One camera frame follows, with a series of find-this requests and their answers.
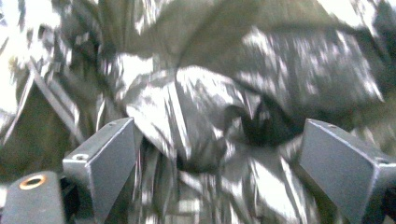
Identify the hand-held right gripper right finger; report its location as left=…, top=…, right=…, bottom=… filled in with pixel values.
left=298, top=118, right=396, bottom=224

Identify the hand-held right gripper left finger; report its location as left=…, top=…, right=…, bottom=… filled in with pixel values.
left=62, top=117, right=138, bottom=224

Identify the black plastic garbage bag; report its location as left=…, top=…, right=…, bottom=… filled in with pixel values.
left=0, top=0, right=396, bottom=224

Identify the green plastic bucket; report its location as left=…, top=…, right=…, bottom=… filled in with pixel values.
left=0, top=0, right=387, bottom=185

